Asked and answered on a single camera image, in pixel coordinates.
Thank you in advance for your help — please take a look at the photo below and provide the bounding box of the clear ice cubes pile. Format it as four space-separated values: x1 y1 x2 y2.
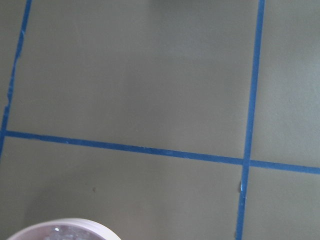
42 225 101 240

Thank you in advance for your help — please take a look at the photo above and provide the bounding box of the pink bowl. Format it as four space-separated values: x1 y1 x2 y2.
9 218 120 240

